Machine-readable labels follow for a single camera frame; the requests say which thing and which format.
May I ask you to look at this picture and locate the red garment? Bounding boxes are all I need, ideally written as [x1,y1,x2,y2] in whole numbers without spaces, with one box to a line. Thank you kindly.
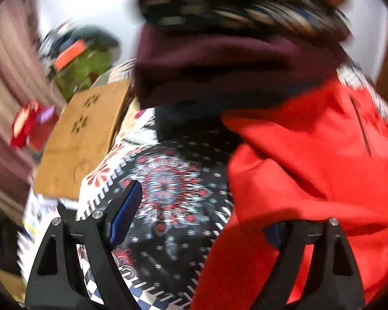
[191,77,388,309]

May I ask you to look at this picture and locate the patchwork patterned bedspread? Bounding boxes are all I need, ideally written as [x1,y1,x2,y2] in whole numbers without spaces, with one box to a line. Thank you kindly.
[17,59,237,310]

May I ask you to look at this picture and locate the red plush toy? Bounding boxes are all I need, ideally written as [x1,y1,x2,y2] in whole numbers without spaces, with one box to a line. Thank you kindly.
[10,101,59,153]

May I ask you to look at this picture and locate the brown cardboard box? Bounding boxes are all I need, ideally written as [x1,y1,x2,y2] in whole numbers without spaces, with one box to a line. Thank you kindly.
[33,79,132,199]

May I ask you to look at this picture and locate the green storage box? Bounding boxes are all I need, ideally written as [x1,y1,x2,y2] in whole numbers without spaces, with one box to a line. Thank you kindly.
[53,48,112,102]

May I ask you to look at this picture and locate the striped pink curtain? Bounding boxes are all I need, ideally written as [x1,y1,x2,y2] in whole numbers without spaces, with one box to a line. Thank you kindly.
[0,0,66,224]

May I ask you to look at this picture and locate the orange box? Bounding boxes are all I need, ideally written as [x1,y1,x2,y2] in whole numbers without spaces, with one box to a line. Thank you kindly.
[54,39,87,72]

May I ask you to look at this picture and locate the maroon folded garment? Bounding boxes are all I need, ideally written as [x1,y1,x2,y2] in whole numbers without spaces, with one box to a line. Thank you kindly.
[135,24,347,108]

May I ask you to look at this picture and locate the dark patterned folded garment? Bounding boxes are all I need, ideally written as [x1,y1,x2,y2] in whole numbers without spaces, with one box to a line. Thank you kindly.
[138,0,350,41]

